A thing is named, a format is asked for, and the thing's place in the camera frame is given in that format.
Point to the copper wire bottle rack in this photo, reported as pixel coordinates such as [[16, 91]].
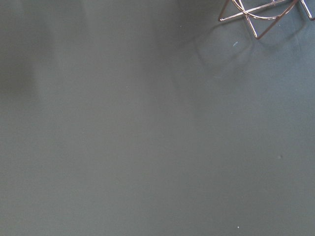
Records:
[[250, 13]]

